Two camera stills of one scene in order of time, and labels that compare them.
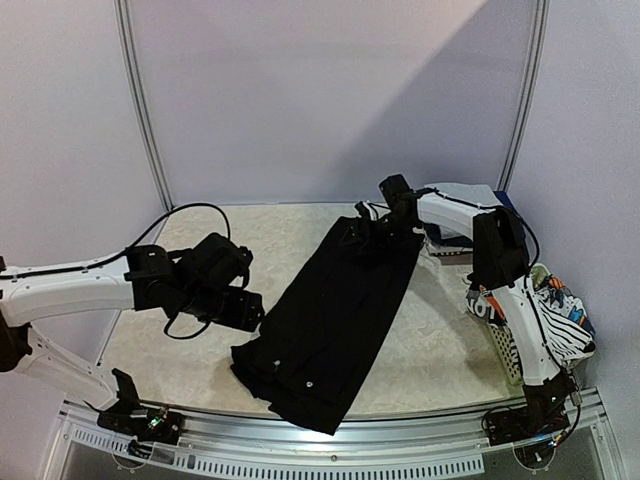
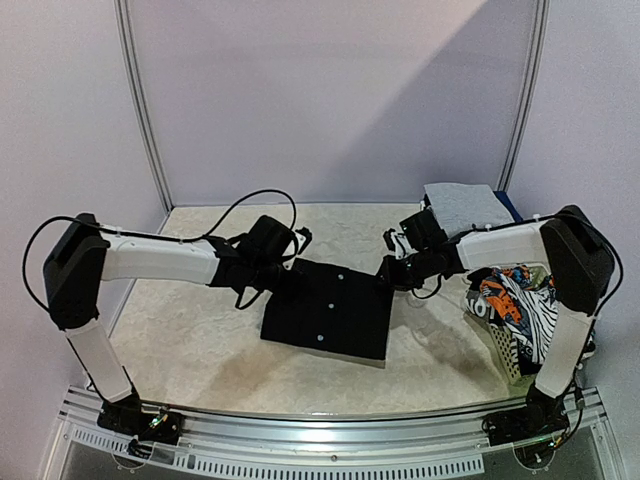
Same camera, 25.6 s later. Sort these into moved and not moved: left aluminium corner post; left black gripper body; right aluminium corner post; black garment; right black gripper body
Moved: right black gripper body; left black gripper body; black garment
Not moved: left aluminium corner post; right aluminium corner post
